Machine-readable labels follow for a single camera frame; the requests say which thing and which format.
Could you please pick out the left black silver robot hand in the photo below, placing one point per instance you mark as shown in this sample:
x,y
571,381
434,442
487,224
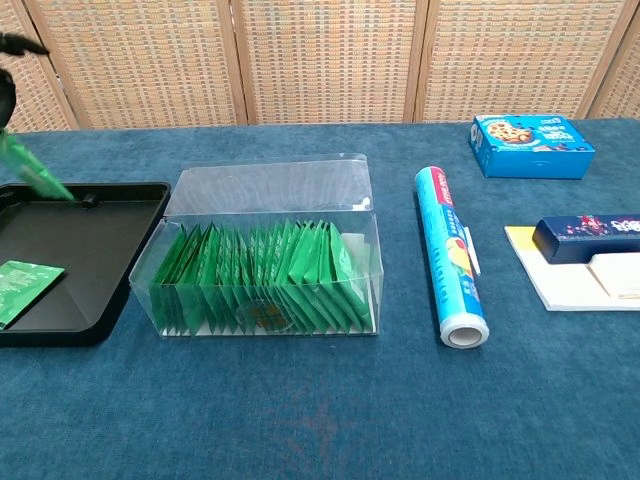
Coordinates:
x,y
7,95

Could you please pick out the clear box of green sachets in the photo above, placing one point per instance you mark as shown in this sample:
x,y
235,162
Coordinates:
x,y
275,185

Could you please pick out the black square plastic tray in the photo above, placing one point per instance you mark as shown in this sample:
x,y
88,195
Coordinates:
x,y
75,240

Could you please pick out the green packets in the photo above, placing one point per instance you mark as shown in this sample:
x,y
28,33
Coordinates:
x,y
225,270

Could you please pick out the blue wrap roll box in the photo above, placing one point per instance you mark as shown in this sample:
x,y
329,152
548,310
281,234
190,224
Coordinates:
x,y
450,250

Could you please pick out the woven bamboo folding screen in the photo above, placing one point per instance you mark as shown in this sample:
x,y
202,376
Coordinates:
x,y
325,60

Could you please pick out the blue carpet table mat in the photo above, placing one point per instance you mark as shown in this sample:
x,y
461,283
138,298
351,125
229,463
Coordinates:
x,y
320,400

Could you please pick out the blue cookie box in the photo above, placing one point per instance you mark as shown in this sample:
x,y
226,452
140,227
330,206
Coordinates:
x,y
530,160

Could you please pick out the white yellow card pad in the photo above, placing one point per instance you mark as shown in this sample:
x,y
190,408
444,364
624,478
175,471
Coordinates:
x,y
550,285

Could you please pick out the dark blue printed box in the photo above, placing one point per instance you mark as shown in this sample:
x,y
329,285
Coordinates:
x,y
575,240

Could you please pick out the small white box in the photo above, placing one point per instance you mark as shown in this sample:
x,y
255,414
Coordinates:
x,y
617,275

